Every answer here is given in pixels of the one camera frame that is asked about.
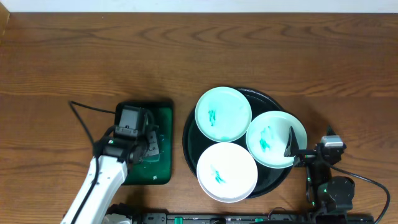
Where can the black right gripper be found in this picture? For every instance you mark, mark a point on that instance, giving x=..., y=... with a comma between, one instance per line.
x=293, y=150

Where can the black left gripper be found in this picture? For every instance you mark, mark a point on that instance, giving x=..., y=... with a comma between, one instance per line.
x=152, y=142

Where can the mint green plate top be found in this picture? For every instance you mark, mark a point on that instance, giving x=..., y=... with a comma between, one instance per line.
x=223, y=114

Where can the mint green plate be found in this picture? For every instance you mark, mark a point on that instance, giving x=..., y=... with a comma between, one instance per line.
x=267, y=137
x=223, y=114

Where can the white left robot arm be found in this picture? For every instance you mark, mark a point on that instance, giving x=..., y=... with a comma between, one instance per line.
x=105, y=176

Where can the green rectangular tray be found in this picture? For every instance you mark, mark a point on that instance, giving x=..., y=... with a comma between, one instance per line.
x=155, y=170

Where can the mint green plate right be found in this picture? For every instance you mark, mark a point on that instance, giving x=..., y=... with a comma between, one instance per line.
x=267, y=137

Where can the white plate front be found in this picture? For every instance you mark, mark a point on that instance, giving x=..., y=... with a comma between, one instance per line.
x=227, y=172

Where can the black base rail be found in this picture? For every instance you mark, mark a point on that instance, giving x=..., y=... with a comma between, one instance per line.
x=162, y=218

